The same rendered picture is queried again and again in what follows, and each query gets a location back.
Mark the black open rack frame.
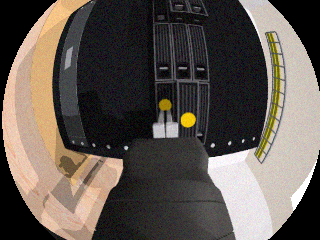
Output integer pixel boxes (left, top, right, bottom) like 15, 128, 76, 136
52, 0, 268, 159

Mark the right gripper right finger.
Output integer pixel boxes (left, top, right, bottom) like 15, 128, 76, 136
165, 111, 177, 137

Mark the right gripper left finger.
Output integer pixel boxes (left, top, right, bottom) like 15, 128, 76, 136
152, 111, 165, 139

